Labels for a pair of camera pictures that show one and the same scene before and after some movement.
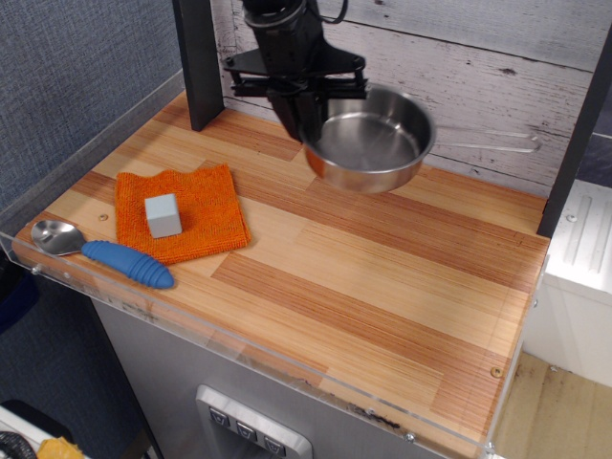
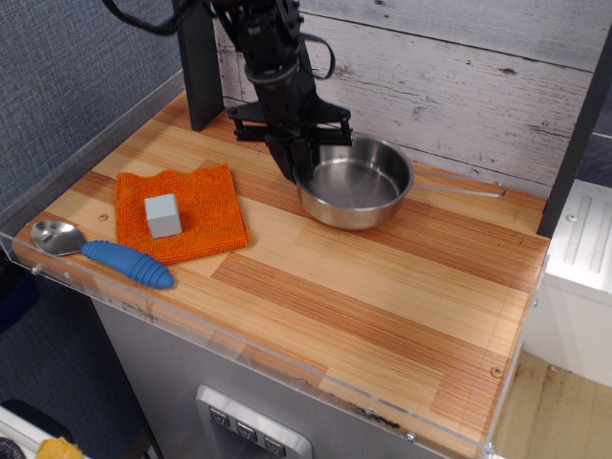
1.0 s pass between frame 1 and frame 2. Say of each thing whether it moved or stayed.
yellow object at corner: stayed
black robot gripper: moved
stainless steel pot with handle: moved
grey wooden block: stayed
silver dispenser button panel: stayed
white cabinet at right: stayed
